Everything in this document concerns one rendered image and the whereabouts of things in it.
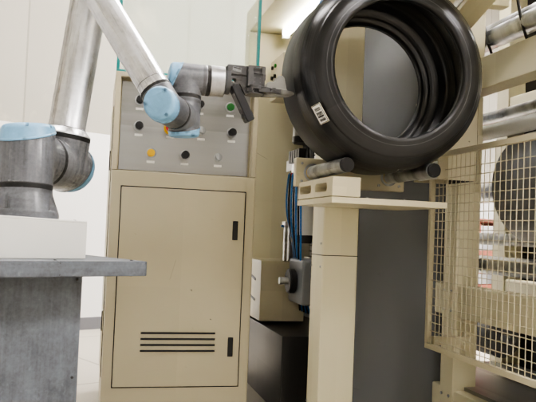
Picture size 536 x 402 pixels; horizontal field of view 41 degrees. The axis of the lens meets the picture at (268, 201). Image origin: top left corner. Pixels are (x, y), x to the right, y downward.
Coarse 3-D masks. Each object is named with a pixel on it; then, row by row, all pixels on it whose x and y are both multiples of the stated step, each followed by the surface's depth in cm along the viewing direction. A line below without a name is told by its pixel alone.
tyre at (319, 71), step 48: (336, 0) 209; (384, 0) 212; (432, 0) 214; (288, 48) 225; (336, 48) 206; (432, 48) 242; (336, 96) 206; (432, 96) 244; (336, 144) 210; (384, 144) 209; (432, 144) 213
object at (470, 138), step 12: (468, 132) 253; (456, 144) 252; (468, 144) 253; (444, 156) 251; (468, 156) 253; (444, 168) 251; (468, 168) 253; (420, 180) 266; (444, 180) 271; (456, 180) 266; (468, 180) 253
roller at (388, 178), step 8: (416, 168) 224; (424, 168) 219; (432, 168) 217; (440, 168) 218; (384, 176) 248; (392, 176) 242; (400, 176) 236; (408, 176) 230; (416, 176) 225; (424, 176) 220; (432, 176) 217
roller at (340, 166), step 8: (336, 160) 215; (344, 160) 210; (352, 160) 211; (312, 168) 237; (320, 168) 228; (328, 168) 221; (336, 168) 214; (344, 168) 210; (352, 168) 211; (312, 176) 239; (320, 176) 233
